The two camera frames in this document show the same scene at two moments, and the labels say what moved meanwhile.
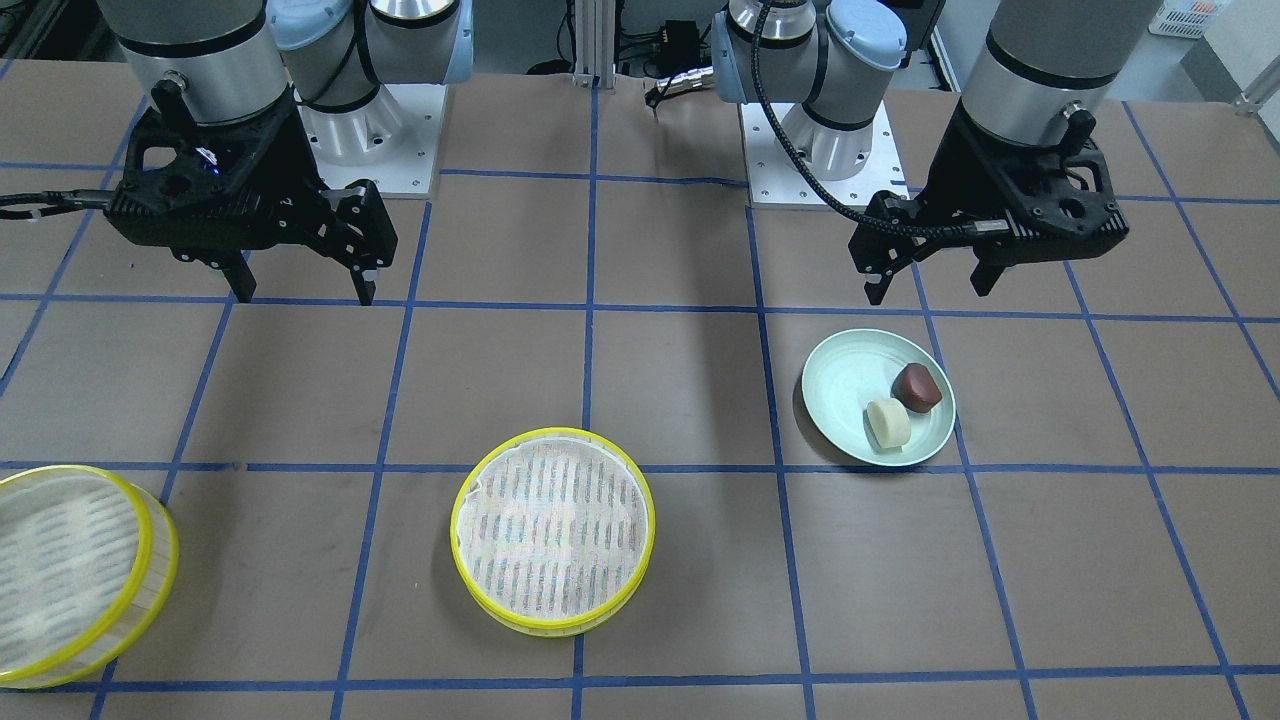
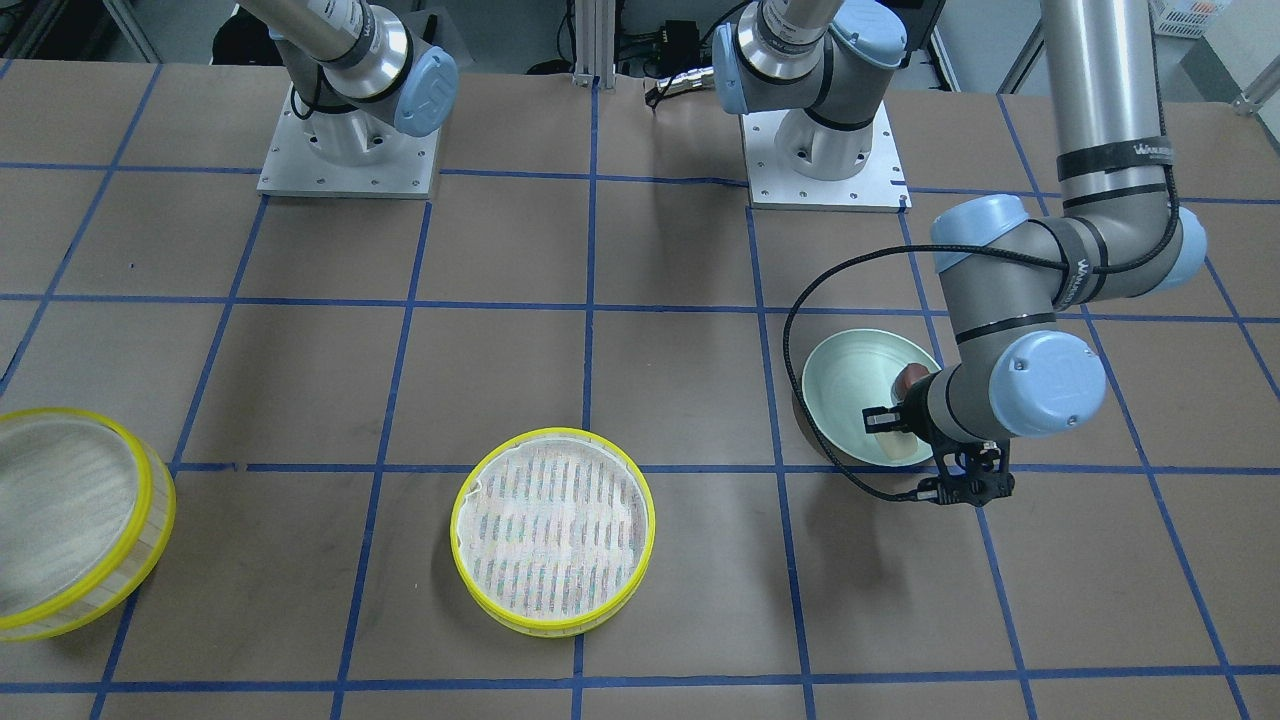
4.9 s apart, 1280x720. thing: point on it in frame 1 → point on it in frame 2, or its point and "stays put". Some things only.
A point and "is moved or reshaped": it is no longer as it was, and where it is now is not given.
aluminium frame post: [595, 43] stays put
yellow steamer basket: [552, 530] stays put
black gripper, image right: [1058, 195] → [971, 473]
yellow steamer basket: [87, 557] is moved or reshaped
